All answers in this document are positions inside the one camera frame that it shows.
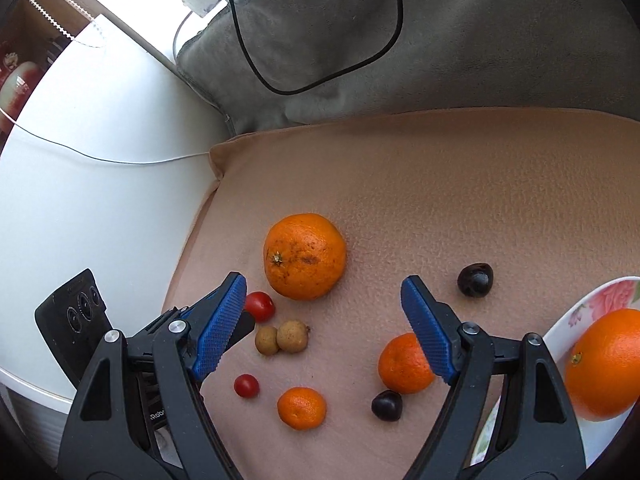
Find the large spotted mandarin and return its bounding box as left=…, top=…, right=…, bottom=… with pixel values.
left=263, top=213, right=348, bottom=301

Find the red cherry tomato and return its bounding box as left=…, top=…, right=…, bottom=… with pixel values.
left=234, top=373, right=260, bottom=399
left=244, top=291, right=276, bottom=323

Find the white bead chain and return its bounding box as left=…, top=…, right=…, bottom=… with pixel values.
left=22, top=0, right=108, bottom=48

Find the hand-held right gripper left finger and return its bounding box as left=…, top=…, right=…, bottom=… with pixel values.
left=57, top=271, right=248, bottom=480

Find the medium mandarin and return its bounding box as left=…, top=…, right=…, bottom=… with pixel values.
left=378, top=332, right=436, bottom=395

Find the beige blanket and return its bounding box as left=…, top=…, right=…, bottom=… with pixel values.
left=160, top=106, right=640, bottom=480

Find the white side panel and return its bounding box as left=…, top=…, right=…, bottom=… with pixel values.
left=0, top=15, right=236, bottom=403

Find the brown longan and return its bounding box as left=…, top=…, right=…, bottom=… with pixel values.
left=255, top=326, right=279, bottom=357
left=276, top=319, right=311, bottom=353

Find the thin white cable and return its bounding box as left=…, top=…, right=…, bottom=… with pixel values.
left=0, top=110, right=213, bottom=166

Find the small mandarin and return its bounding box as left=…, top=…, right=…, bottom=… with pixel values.
left=277, top=386, right=327, bottom=430

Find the white floral plate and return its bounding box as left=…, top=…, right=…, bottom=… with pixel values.
left=470, top=276, right=640, bottom=468

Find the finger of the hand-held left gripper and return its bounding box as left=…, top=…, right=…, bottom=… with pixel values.
left=145, top=305, right=257, bottom=356

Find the large smooth orange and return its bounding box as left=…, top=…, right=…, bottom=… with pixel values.
left=564, top=308, right=640, bottom=422

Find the black cable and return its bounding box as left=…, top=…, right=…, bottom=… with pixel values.
left=197, top=0, right=405, bottom=96

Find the grey cushion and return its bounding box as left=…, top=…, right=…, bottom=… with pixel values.
left=175, top=0, right=640, bottom=136

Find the red white vase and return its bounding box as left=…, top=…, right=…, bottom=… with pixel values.
left=0, top=45, right=42, bottom=136

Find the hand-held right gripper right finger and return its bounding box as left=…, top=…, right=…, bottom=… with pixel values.
left=400, top=275, right=587, bottom=480

